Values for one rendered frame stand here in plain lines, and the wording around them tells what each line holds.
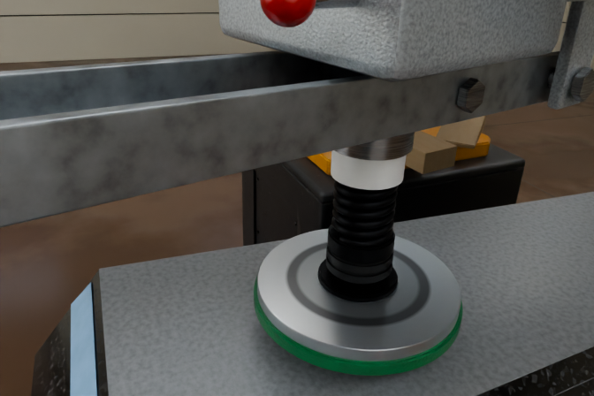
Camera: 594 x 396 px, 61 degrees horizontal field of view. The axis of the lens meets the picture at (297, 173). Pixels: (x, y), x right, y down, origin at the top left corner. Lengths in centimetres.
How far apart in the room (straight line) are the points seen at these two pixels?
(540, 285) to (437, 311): 22
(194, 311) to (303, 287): 14
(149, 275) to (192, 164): 38
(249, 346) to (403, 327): 16
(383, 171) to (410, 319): 15
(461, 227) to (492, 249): 7
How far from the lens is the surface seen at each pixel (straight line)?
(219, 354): 55
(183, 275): 66
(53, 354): 68
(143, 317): 60
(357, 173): 46
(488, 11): 37
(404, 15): 31
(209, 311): 60
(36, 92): 38
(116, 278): 67
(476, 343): 59
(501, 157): 143
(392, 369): 49
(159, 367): 54
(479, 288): 68
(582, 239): 85
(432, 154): 114
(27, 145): 27
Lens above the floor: 123
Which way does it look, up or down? 24 degrees down
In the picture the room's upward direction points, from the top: 2 degrees clockwise
